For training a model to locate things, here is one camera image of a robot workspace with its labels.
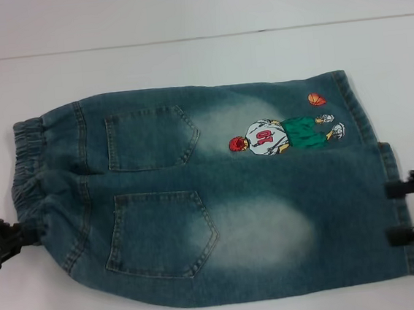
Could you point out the blue denim shorts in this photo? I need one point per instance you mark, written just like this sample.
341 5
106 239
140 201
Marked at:
215 205

